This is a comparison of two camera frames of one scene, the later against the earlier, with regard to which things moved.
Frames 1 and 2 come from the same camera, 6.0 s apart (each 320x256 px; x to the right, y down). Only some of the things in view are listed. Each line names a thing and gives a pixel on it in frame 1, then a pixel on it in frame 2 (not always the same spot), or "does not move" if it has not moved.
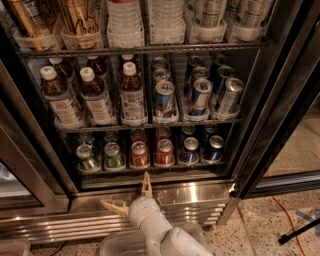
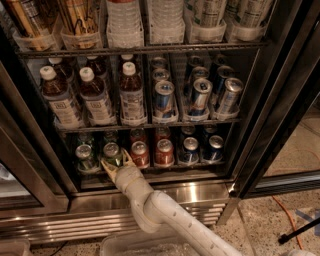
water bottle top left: (124, 25) does not move
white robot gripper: (140, 208) → (128, 177)
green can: (112, 156) does not move
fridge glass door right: (281, 150) does not move
